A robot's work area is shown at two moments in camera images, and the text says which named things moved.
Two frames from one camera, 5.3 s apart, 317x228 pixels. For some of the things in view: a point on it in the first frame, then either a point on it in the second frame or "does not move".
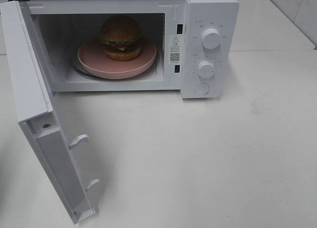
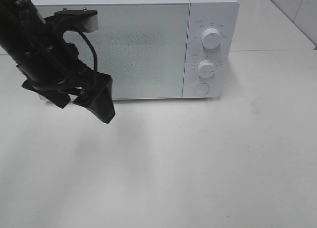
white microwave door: (34, 106) to (144, 48)
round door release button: (201, 88) does not move
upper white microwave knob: (211, 37) does not move
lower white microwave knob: (205, 68) does not move
